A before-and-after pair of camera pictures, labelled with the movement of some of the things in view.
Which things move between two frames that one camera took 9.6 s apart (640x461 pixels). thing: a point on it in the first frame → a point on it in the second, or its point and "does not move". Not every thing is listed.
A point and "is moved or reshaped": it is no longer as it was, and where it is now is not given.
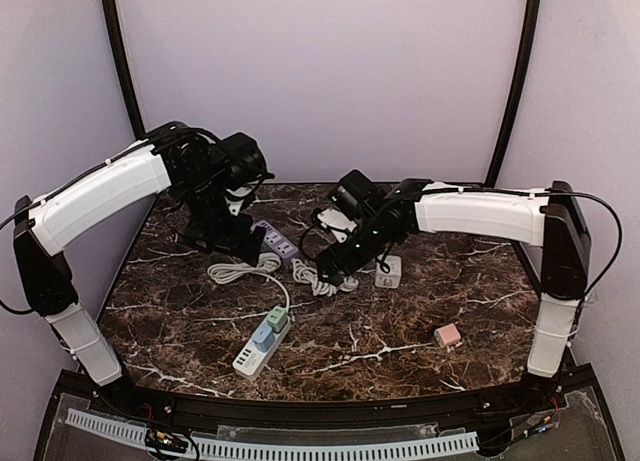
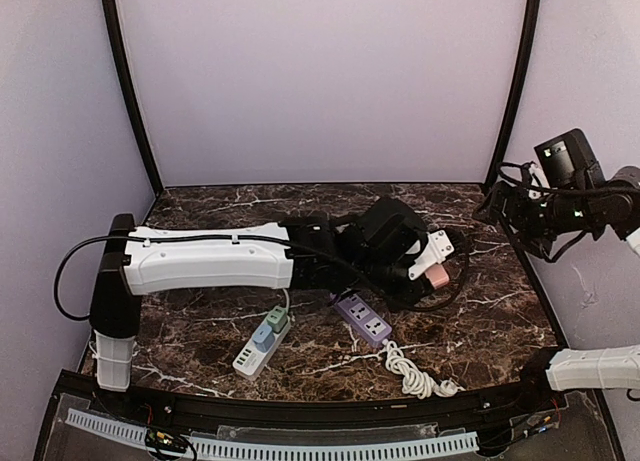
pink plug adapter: [446, 335] → [437, 276]
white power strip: [252, 361] does not move
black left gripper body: [220, 239] → [417, 285]
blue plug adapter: [263, 338] does not move
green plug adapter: [277, 318] does not move
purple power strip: [276, 242] is moved or reshaped
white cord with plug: [303, 273] is moved or reshaped
